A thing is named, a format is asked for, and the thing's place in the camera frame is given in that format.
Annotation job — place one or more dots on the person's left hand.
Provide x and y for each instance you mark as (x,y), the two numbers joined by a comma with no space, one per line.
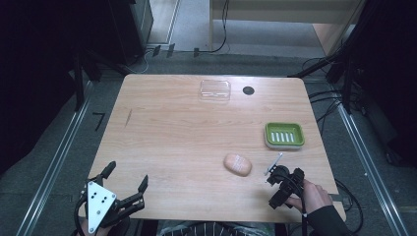
(98,233)

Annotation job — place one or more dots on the black cabinet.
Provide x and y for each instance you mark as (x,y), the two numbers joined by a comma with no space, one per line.
(131,29)

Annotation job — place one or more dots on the light wooden desk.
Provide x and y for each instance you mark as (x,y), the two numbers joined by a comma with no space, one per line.
(285,11)

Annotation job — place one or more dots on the metal floor rail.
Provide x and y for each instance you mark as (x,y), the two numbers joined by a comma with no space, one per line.
(370,170)
(55,164)

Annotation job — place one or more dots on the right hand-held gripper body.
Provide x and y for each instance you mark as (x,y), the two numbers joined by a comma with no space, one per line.
(284,178)

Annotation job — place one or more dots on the clear plastic container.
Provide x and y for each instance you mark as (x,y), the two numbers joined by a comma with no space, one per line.
(215,89)

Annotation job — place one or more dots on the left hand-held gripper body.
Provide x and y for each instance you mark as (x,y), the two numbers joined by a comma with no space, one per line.
(98,203)

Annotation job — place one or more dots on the green soap dish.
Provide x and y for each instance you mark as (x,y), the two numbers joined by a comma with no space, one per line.
(284,134)

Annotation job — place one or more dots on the black stand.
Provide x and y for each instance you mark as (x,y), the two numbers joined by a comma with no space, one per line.
(344,65)
(78,82)

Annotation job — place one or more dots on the black round table grommet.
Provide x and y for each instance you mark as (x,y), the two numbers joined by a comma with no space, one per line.
(248,90)

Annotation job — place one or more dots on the person's right hand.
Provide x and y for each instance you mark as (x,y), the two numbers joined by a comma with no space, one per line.
(314,196)

